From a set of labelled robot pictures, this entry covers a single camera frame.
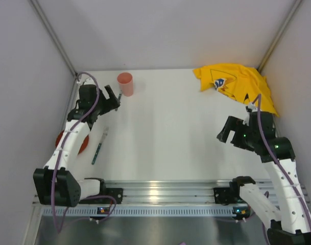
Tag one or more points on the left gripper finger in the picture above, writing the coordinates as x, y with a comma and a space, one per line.
112, 105
111, 95

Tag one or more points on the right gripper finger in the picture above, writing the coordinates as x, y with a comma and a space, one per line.
231, 124
239, 142

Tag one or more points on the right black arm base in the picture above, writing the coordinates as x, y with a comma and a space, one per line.
224, 196

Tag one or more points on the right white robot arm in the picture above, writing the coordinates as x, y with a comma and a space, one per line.
289, 222

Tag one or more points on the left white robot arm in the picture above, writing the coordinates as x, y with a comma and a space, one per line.
56, 183

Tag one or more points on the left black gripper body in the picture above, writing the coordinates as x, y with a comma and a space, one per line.
110, 101

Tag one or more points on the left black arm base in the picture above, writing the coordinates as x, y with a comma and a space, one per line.
106, 194

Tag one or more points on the yellow cartoon placemat cloth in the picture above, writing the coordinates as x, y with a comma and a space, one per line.
237, 82

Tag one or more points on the pink plastic cup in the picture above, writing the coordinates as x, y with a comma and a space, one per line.
125, 81

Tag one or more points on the green handled fork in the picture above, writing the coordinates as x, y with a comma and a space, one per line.
104, 135

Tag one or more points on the aluminium mounting rail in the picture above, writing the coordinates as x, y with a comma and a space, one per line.
163, 193

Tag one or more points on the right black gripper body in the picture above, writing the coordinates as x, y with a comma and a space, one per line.
235, 132

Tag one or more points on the red plate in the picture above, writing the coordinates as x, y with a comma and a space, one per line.
83, 145

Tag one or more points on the perforated metal cable tray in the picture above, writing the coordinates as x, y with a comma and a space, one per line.
162, 211

